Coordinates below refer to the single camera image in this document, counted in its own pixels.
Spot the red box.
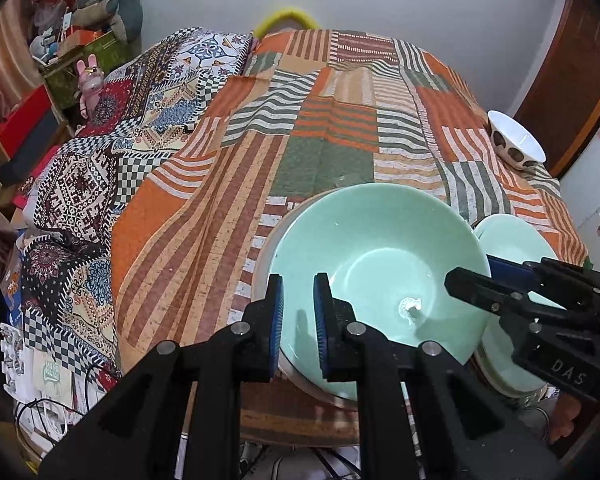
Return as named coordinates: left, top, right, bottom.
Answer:
left=0, top=82, right=53, bottom=158

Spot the dark flat box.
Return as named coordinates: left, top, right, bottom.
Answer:
left=0, top=110, right=70, bottom=186

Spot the printed white paper pile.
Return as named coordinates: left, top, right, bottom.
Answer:
left=2, top=325, right=111, bottom=441

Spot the person's right hand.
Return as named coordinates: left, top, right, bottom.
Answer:
left=549, top=399, right=582, bottom=444

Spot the pink rabbit toy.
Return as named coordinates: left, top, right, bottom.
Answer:
left=75, top=55, right=106, bottom=121

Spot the grey stuffed toy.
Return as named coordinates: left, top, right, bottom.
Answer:
left=72, top=0, right=144, bottom=43

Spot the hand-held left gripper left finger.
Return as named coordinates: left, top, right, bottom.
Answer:
left=37, top=274, right=285, bottom=480

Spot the green box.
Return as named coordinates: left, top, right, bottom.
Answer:
left=42, top=30, right=131, bottom=108

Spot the pink curtain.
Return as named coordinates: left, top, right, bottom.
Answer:
left=0, top=0, right=46, bottom=126

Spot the yellow ring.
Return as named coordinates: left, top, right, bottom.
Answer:
left=254, top=6, right=321, bottom=40

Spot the patterned patchwork blanket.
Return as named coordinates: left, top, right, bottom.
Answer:
left=0, top=25, right=256, bottom=391

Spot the white bowl with brown dots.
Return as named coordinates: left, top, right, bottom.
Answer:
left=487, top=110, right=547, bottom=171

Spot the black cable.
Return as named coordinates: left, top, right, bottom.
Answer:
left=15, top=360, right=111, bottom=443

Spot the green bowl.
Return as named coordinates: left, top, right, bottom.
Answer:
left=267, top=182, right=492, bottom=401

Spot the large white plate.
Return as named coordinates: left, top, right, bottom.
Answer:
left=251, top=189, right=363, bottom=407

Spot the orange striped blanket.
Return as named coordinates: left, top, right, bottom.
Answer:
left=110, top=27, right=588, bottom=446

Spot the green plate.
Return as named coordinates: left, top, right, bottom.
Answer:
left=472, top=213, right=563, bottom=396

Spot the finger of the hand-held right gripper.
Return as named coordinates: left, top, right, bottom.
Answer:
left=444, top=266, right=548, bottom=343
left=486, top=254, right=600, bottom=311

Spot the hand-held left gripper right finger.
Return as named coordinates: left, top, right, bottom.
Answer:
left=313, top=273, right=563, bottom=480

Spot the wooden door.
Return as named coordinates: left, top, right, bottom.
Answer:
left=512, top=0, right=600, bottom=178

